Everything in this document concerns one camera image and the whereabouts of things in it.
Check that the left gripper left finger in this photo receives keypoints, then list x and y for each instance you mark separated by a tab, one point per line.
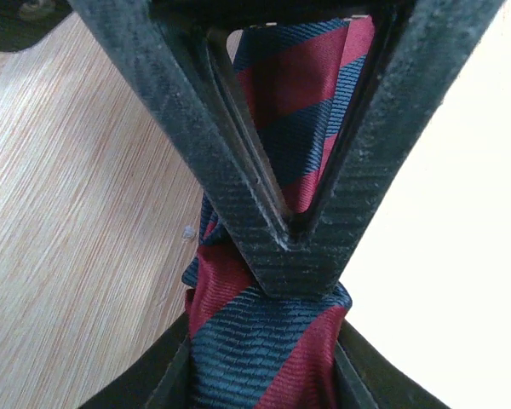
158	379

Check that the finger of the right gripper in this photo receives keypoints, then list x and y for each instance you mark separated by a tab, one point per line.
183	74
417	51

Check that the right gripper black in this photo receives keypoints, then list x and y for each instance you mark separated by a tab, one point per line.
25	23

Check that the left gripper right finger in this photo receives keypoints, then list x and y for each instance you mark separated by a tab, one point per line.
365	379

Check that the red navy striped tie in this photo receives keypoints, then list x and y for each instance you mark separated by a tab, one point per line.
249	350

